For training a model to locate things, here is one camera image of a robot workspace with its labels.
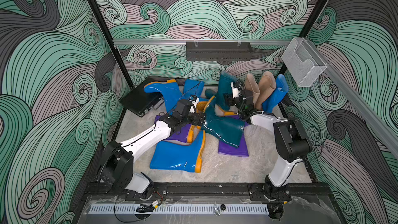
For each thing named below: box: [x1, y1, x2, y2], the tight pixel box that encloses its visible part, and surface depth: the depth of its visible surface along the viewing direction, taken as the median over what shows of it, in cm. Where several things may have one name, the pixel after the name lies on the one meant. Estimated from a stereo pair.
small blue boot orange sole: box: [182, 79, 209, 113], surface depth 119 cm
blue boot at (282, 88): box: [261, 74, 289, 114], surface depth 89 cm
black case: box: [119, 76, 168, 118], surface depth 109 cm
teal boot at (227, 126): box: [201, 95, 246, 148], surface depth 92 cm
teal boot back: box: [216, 71, 238, 111], surface depth 94 cm
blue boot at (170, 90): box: [143, 79, 183, 114], surface depth 108 cm
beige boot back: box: [244, 73, 261, 107], surface depth 88 cm
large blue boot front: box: [149, 130, 206, 173], surface depth 83 cm
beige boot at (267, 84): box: [254, 71, 277, 111], surface depth 92 cm
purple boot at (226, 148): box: [218, 115, 250, 158], surface depth 87 cm
